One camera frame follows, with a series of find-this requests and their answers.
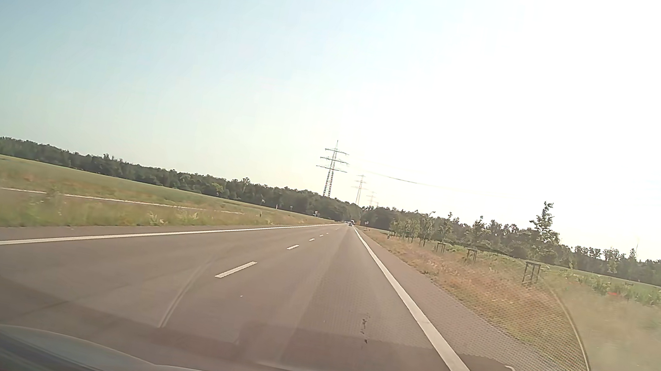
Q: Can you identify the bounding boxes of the tall steel pylon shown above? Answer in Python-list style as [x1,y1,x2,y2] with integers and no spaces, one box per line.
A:
[312,139,353,201]

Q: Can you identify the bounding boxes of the grey asphalt road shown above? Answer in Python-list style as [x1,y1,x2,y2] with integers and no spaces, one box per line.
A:
[0,165,613,371]

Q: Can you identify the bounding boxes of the road markings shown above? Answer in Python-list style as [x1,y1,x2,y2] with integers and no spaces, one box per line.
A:
[0,167,541,371]

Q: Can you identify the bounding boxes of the wood of trees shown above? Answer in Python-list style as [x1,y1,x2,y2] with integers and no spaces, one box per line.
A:
[0,134,661,290]

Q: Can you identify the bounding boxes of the dry grass verge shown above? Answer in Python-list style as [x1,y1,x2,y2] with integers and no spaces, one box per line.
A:
[340,227,661,371]

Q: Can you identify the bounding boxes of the green field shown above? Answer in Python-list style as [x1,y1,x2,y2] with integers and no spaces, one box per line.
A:
[0,151,328,247]

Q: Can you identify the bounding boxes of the overhead wires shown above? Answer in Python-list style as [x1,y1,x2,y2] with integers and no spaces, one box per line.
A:
[346,165,439,191]

